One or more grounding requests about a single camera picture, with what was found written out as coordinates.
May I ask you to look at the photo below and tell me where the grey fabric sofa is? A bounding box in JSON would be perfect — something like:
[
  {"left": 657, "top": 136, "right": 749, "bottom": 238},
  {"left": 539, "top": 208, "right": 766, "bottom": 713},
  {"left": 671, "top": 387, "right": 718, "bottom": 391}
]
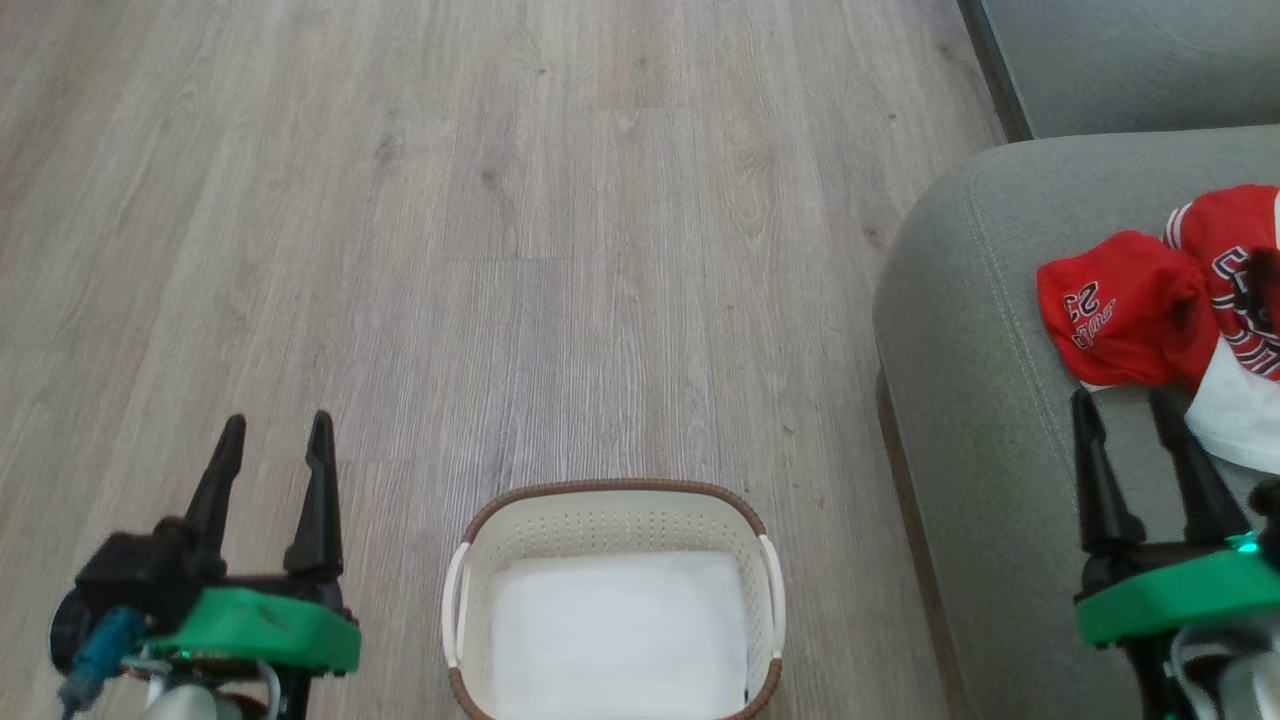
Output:
[{"left": 872, "top": 124, "right": 1280, "bottom": 720}]

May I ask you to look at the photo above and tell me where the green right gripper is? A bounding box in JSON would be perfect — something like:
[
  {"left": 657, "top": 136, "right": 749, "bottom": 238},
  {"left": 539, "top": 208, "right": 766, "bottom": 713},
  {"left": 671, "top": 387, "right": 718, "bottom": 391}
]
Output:
[{"left": 1071, "top": 387, "right": 1280, "bottom": 648}]

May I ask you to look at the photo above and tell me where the grey sofa seat section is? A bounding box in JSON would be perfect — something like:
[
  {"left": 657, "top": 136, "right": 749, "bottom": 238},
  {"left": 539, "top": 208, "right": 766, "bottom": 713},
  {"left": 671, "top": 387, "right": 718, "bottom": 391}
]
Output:
[{"left": 958, "top": 0, "right": 1280, "bottom": 142}]

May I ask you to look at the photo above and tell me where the black cable with blue plug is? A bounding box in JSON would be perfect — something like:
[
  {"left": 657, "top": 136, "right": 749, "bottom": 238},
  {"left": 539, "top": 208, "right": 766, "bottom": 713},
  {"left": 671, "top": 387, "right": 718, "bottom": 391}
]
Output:
[{"left": 57, "top": 604, "right": 150, "bottom": 720}]

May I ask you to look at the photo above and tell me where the cream basket with brown rim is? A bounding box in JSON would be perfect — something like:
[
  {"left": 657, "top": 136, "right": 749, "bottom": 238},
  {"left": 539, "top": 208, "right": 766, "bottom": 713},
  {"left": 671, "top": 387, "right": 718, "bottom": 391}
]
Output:
[{"left": 442, "top": 479, "right": 787, "bottom": 720}]

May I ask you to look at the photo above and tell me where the plain red printed garment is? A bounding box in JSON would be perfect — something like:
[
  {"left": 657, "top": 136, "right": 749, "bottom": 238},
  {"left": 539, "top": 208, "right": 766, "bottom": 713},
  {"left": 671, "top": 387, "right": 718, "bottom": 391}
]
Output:
[{"left": 1036, "top": 231, "right": 1223, "bottom": 390}]

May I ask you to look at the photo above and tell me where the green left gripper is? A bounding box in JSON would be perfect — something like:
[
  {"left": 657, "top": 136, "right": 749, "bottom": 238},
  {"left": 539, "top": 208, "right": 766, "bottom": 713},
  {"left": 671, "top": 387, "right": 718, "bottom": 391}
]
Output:
[{"left": 148, "top": 409, "right": 362, "bottom": 677}]

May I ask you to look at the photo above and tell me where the red jersey with striped trim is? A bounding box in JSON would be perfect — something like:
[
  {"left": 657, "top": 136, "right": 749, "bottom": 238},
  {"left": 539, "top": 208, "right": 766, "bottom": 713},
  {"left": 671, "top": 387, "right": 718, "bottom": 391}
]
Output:
[{"left": 1163, "top": 184, "right": 1280, "bottom": 383}]

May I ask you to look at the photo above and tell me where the white garment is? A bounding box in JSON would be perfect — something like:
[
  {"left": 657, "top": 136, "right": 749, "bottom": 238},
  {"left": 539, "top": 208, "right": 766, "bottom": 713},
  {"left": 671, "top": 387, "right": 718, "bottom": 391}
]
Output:
[{"left": 1184, "top": 338, "right": 1280, "bottom": 477}]

